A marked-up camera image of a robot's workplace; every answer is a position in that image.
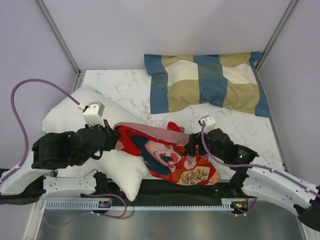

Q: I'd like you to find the red patterned pillowcase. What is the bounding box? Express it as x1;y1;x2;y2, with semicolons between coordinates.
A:
113;122;221;186

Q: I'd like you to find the white pillow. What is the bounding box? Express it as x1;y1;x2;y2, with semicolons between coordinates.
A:
41;84;151;202

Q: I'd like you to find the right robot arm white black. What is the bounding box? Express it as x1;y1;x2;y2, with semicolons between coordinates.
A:
184;128;320;231

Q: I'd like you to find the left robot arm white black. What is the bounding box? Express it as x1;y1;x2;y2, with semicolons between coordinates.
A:
0;121;120;206

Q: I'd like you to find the blue beige checkered pillow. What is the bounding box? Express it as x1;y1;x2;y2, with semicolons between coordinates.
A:
144;51;270;118

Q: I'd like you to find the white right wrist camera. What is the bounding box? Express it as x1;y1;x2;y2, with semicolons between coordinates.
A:
198;115;216;133

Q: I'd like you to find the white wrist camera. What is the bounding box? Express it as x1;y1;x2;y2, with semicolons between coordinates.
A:
198;115;216;133
77;102;105;127

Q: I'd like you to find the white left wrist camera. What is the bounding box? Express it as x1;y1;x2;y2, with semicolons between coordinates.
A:
77;102;105;127

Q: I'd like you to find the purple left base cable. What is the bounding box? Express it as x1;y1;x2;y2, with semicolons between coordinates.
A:
44;193;128;230

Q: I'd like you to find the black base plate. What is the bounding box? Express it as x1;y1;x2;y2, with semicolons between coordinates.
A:
98;177;260;208

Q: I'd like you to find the white slotted cable duct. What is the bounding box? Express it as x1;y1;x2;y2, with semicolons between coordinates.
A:
44;199;250;212

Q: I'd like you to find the left aluminium frame post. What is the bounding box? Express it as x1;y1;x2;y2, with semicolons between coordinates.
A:
34;0;81;76

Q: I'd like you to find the aluminium frame post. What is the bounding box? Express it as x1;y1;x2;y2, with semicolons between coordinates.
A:
34;0;81;76
255;0;300;71

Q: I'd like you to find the right aluminium frame post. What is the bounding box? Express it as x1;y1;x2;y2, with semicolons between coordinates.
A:
255;0;300;71

